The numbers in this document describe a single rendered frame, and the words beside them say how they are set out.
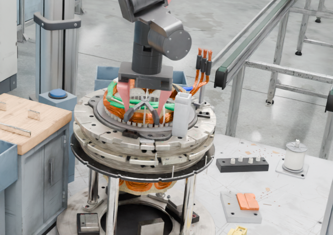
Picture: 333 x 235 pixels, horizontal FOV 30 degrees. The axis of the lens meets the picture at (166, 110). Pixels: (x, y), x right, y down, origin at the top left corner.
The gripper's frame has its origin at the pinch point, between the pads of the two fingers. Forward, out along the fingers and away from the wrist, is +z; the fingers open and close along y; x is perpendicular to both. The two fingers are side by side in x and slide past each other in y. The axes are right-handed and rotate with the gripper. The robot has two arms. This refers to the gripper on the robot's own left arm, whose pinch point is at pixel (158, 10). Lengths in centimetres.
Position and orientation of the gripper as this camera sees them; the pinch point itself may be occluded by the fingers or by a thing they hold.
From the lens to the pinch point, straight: 132.9
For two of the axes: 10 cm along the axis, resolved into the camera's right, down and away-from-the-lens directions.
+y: 3.9, 0.1, 9.2
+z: -1.3, 9.9, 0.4
